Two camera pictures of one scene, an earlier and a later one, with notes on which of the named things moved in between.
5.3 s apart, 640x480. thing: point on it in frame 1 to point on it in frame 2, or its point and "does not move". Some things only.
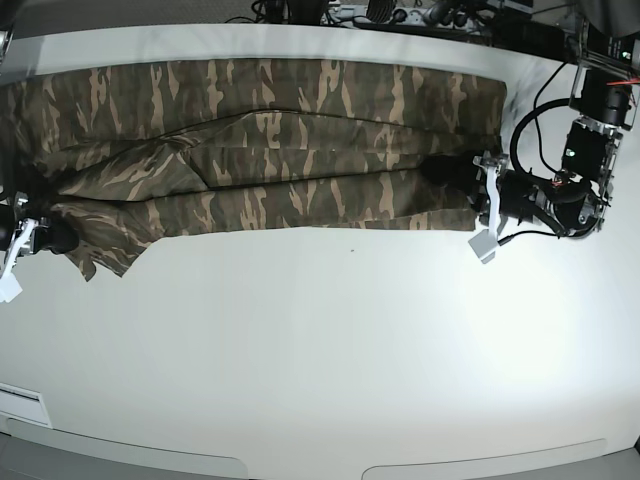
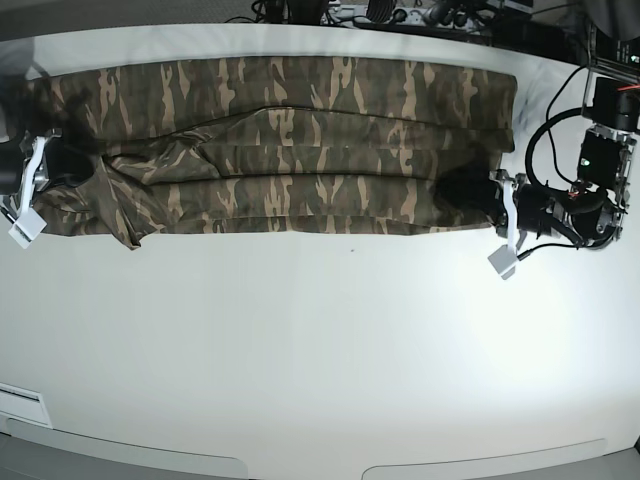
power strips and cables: x=595 y=27 does not move
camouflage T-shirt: x=124 y=151 does not move
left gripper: x=23 y=233 to x=22 y=169
